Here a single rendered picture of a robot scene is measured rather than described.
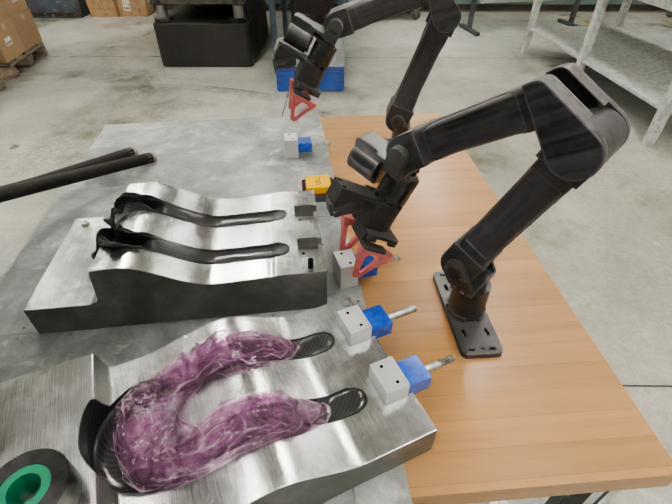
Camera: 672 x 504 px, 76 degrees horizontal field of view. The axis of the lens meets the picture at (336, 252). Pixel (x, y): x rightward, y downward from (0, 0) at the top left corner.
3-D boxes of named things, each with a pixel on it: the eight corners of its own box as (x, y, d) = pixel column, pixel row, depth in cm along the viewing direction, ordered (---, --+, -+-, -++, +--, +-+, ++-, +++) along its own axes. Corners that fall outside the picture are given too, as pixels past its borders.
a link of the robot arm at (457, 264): (444, 258, 69) (476, 275, 66) (472, 234, 73) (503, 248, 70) (438, 286, 73) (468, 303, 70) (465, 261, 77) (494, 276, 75)
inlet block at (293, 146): (329, 147, 127) (329, 130, 124) (331, 155, 124) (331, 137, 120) (285, 150, 126) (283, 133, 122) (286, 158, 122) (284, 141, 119)
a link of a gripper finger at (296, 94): (281, 118, 111) (297, 85, 106) (279, 107, 116) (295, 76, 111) (304, 129, 114) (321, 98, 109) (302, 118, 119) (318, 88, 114)
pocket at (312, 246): (321, 251, 82) (321, 236, 80) (324, 270, 78) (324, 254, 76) (298, 253, 82) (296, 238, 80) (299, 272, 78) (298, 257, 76)
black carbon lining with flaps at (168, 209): (287, 215, 89) (283, 175, 83) (290, 267, 77) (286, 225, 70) (112, 228, 85) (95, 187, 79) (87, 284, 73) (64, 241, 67)
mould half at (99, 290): (315, 223, 98) (313, 171, 90) (327, 307, 79) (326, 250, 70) (86, 240, 94) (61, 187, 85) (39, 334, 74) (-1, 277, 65)
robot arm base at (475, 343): (472, 327, 65) (516, 324, 65) (437, 244, 80) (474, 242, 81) (462, 359, 70) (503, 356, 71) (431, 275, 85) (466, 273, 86)
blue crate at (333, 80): (344, 77, 415) (344, 53, 401) (344, 92, 383) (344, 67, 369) (281, 76, 415) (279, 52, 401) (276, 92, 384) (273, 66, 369)
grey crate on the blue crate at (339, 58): (344, 54, 401) (344, 36, 391) (344, 68, 370) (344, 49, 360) (279, 54, 402) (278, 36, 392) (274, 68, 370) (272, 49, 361)
